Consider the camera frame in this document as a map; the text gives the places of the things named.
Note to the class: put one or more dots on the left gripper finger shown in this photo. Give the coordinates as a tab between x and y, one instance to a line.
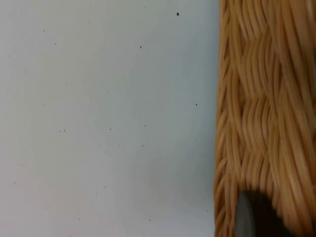
256	217

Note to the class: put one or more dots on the pale wicker basket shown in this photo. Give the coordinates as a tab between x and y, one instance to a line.
269	98

